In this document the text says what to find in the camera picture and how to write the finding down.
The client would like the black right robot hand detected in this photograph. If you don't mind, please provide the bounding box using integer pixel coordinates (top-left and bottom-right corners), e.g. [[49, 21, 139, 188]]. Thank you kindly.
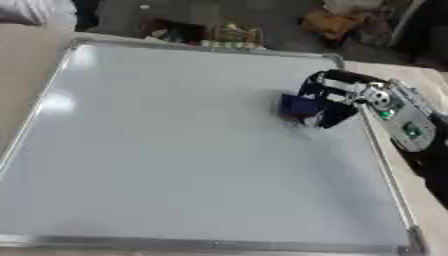
[[295, 69, 389, 130]]

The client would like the white metal-framed whiteboard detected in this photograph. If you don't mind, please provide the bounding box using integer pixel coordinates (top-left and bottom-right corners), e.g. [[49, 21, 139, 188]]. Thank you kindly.
[[0, 38, 429, 256]]

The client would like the brown bag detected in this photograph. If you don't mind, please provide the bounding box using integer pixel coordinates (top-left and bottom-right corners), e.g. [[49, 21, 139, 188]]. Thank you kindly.
[[299, 8, 371, 42]]

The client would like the box of small items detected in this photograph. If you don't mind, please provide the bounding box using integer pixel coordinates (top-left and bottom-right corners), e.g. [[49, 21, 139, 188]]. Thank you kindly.
[[199, 22, 268, 50]]

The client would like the dark open box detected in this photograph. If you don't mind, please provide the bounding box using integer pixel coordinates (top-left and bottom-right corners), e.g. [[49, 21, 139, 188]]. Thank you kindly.
[[138, 17, 207, 45]]

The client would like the person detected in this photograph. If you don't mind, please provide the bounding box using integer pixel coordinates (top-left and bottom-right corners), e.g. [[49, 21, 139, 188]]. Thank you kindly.
[[0, 0, 79, 32]]

